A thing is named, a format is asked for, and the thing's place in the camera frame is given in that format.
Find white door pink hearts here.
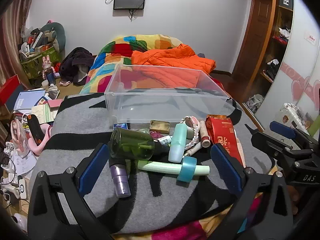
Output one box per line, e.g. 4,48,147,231
255,0,320,135

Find wooden wardrobe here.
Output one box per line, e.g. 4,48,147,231
231,0,294,130

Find white tube green print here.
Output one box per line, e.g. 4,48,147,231
156,135,173,146

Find pale beige tube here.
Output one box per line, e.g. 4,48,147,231
236,136,247,168

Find person's right hand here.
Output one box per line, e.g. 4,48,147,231
287,184,304,215

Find pink soft toy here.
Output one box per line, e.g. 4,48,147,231
10,120,53,155

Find multicoloured bed sheet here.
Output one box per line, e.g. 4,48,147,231
112,192,263,240

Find purple spray bottle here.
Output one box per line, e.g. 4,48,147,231
109,158,132,198

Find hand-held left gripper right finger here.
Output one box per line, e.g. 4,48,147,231
210,144,294,240

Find teal tape roll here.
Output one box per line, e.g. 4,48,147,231
176,156,198,183

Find blue notebook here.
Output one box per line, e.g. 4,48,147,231
14,88,47,112

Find gold metal tin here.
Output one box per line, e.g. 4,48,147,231
149,120,171,134

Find red gold packet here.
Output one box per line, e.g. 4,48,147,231
205,115,244,167

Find clear plastic storage box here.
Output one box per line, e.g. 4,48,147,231
104,64,230,130

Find mint plastic bottle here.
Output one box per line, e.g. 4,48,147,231
168,123,188,163

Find grey neck pillow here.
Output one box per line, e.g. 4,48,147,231
40,22,67,53

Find colourful patchwork quilt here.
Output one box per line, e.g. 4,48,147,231
79,34,185,94

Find cream lip balm stick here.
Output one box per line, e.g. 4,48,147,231
199,120,212,148

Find black orange handheld device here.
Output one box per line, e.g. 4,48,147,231
27,114,47,146

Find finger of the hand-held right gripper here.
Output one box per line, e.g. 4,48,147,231
269,120,315,151
244,124,292,159

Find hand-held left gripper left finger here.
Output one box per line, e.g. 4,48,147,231
27,142,118,240

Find black bag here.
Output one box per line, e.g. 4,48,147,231
265,59,280,78

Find pink white round toy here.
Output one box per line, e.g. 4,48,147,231
179,116,200,130

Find orange duvet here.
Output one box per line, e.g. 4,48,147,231
131,44,217,88

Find green storage box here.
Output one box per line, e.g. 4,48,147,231
20,45,62,79

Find white power adapter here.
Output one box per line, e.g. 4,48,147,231
17,177,29,199

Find pink rabbit figure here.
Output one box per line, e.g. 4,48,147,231
41,56,57,85

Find red box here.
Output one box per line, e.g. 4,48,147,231
0,74,22,105

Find green white book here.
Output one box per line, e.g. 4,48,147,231
31,104,58,124

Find white sandals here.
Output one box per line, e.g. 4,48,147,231
246,94,264,113

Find grey black blanket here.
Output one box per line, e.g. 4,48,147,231
32,92,275,235

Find white paper sheets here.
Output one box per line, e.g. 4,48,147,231
10,150,38,175

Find pink white braided rope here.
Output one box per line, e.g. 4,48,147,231
184,124,203,158

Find black printed box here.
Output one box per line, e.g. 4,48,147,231
277,0,293,12

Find green glass bottle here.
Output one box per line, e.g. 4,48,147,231
110,127,170,160

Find dark clothes pile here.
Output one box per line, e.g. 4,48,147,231
59,47,97,85

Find white cloth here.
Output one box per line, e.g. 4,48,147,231
279,26,292,39

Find light green tube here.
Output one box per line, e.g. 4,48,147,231
137,160,210,177

